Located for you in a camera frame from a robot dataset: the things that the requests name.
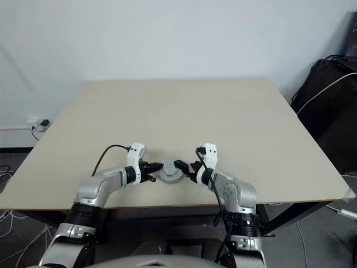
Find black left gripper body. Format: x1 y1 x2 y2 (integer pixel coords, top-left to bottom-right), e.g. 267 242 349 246
138 159 149 184

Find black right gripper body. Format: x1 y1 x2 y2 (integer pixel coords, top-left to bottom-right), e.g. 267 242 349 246
189 161 202 181

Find silver motor lid circuit board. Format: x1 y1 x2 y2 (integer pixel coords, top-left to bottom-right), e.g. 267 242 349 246
161 157 184 177

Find grey rounded robot body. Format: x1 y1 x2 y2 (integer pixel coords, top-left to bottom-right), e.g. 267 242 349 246
91 252 225 268

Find large black bag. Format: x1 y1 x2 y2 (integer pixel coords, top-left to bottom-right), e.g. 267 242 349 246
291 58 357 174

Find white floor power strip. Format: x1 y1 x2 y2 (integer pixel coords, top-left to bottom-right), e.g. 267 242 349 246
325 203 357 218

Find dark computer monitor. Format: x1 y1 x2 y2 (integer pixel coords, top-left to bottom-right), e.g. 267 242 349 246
344 11 357 61

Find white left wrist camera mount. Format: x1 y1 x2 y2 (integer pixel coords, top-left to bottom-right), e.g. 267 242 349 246
125 142 147 185

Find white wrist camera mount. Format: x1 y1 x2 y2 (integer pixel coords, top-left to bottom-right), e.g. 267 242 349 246
194 142 220 185
125 142 147 185

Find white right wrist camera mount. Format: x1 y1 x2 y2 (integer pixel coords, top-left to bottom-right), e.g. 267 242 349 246
194 142 220 185

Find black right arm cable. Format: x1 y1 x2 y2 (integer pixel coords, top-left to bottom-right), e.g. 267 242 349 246
194 145 235 265

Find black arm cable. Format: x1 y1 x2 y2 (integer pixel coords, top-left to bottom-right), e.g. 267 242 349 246
194 145 235 265
91 144 132 177

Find black table frame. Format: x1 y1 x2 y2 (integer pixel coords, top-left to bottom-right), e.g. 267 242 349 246
15 198 340 238

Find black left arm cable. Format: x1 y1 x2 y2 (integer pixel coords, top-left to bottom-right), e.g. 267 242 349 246
91 144 132 177

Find white wall power strip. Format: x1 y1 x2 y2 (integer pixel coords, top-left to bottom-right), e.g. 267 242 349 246
25 116 52 132

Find white floor cables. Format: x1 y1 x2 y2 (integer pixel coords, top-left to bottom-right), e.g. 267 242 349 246
0 208 58 266

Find white cable on bag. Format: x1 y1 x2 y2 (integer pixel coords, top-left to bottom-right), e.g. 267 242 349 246
296 71 357 116

